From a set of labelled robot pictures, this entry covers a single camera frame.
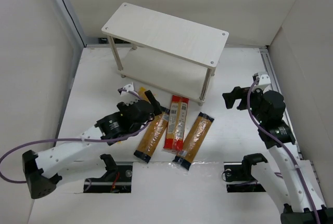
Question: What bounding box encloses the blue-ended spaghetti bag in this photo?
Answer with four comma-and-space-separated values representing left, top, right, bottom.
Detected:
134, 112, 169, 163
173, 112, 214, 170

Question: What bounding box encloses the yellow spaghetti bag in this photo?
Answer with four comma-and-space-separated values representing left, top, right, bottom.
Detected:
137, 87, 148, 101

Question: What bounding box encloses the red spaghetti bag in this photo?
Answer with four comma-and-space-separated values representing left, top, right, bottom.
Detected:
163, 95, 189, 152

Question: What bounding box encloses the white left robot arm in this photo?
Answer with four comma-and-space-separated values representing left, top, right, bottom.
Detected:
22, 87, 170, 200

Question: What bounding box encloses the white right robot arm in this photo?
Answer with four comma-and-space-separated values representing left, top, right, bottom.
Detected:
222, 87, 332, 223

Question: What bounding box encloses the white two-tier wooden shelf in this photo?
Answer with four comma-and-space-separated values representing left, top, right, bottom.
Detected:
101, 3, 229, 106

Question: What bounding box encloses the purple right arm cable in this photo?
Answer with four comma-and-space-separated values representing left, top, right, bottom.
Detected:
246, 78, 322, 224

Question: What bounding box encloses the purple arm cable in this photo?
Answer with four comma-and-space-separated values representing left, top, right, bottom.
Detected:
246, 78, 322, 224
0, 88, 154, 184

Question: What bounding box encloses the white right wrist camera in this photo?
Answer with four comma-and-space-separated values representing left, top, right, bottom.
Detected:
252, 72, 271, 91

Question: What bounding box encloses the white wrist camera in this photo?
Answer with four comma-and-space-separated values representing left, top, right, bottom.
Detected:
252, 72, 271, 91
118, 82, 137, 97

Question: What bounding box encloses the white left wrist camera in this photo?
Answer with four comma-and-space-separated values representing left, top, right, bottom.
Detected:
118, 82, 137, 97

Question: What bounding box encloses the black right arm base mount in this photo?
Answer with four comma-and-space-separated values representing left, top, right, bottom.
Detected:
221, 153, 268, 193

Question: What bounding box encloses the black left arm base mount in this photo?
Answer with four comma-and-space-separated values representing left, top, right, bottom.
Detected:
83, 154, 133, 194

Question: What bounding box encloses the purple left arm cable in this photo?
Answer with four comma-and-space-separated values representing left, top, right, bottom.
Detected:
0, 88, 154, 184

